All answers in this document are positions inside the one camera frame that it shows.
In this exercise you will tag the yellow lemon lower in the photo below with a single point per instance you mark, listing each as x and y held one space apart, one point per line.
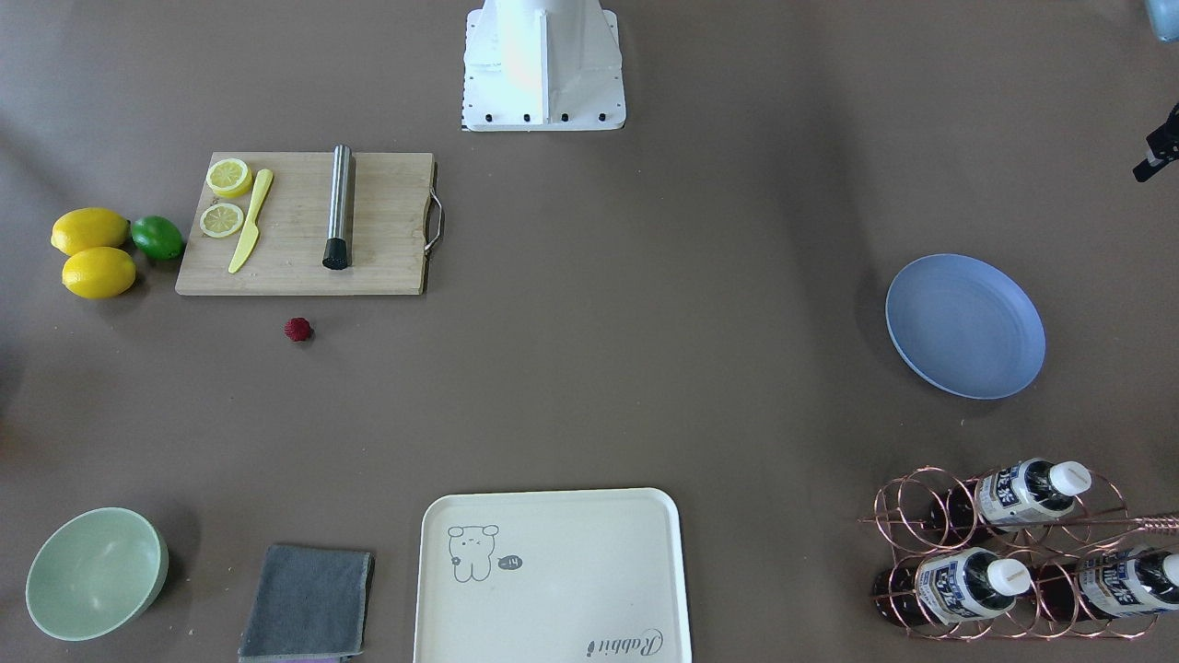
100 272

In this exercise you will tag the green lime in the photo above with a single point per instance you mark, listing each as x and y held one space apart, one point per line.
157 238

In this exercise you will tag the grey folded cloth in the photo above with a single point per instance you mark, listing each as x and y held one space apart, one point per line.
310 606

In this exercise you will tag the yellow plastic knife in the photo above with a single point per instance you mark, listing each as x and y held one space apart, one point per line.
250 232

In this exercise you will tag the lemon half upper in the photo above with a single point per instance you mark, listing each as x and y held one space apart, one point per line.
229 178

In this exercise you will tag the red strawberry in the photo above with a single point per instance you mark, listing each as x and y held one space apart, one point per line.
298 330

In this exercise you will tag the dark bottle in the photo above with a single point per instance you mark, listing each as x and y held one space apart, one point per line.
1032 492
970 585
1129 583

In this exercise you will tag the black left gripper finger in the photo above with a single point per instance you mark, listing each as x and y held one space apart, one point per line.
1162 148

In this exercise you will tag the yellow lemon upper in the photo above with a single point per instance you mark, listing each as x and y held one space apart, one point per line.
87 228

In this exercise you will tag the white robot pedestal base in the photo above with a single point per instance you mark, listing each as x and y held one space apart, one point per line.
542 66

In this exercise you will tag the steel muddler black tip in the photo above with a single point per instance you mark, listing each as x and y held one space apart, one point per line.
337 249

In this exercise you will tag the cream rabbit tray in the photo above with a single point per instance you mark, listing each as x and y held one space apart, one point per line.
552 576

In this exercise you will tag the dark bottle upper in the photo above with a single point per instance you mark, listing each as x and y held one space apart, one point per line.
1032 492

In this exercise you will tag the copper wire bottle rack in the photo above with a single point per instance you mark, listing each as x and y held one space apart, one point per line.
1039 550

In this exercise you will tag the wooden cutting board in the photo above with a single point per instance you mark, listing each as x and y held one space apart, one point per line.
388 230

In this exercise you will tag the yellow lemon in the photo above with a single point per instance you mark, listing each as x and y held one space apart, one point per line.
100 272
87 228

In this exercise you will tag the green bowl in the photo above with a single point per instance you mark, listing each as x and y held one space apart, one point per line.
95 574

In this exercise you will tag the blue plate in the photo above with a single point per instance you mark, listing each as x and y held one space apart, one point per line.
965 327

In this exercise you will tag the lemon slice lower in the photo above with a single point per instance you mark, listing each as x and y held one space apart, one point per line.
221 220

